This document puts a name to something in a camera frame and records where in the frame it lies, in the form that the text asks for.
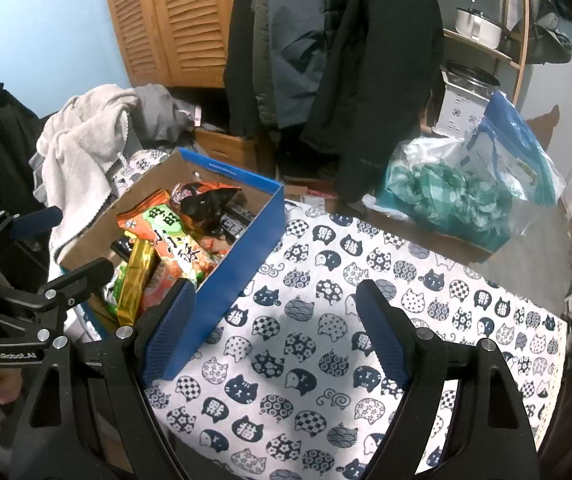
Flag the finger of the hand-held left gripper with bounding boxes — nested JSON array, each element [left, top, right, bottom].
[[0, 257, 117, 312], [0, 206, 64, 261]]

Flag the gold snack packet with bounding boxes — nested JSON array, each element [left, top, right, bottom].
[[116, 237, 159, 328]]

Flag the grey jacket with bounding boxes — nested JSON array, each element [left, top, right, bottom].
[[253, 0, 327, 128]]

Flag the grey cloth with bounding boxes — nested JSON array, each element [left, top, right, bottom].
[[133, 85, 202, 143]]

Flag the wooden louvered cabinet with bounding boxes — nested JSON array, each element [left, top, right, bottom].
[[101, 0, 242, 90]]

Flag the large black jacket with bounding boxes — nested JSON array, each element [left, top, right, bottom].
[[300, 0, 446, 203]]

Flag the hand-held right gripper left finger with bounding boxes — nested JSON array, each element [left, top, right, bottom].
[[8, 277, 198, 480]]

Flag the blue cardboard box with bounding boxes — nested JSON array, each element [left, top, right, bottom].
[[58, 147, 286, 381]]

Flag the teal cloth in clear bag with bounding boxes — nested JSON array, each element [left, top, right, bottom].
[[366, 137, 514, 241]]

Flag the white pot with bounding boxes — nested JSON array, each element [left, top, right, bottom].
[[454, 0, 504, 51]]

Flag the grey hanging bag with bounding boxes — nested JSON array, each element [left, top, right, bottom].
[[531, 0, 572, 66]]

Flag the white towel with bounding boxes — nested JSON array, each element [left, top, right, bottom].
[[36, 84, 139, 266]]

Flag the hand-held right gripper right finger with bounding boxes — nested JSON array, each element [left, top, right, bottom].
[[355, 280, 539, 480]]

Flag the small wooden drawer unit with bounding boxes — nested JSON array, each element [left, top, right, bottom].
[[193, 127, 259, 173]]

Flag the wooden shelf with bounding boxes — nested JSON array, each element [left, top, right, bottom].
[[418, 0, 532, 133]]

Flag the blue plastic bag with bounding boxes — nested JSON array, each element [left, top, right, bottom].
[[466, 91, 567, 207]]

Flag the orange round-print snack packet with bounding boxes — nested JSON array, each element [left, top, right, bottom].
[[141, 255, 202, 311]]

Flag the dark olive jacket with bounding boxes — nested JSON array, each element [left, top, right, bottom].
[[223, 0, 267, 137]]

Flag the white basket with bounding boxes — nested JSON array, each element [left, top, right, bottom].
[[436, 60, 502, 136]]

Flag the large orange brown snack bag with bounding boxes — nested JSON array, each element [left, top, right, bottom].
[[171, 180, 242, 226]]

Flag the cat print tablecloth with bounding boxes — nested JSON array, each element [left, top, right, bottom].
[[113, 149, 567, 480]]

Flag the orange snack bag green label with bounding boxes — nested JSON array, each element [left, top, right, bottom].
[[116, 205, 227, 291]]

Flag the dark cloth pile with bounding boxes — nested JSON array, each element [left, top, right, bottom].
[[0, 82, 52, 281]]

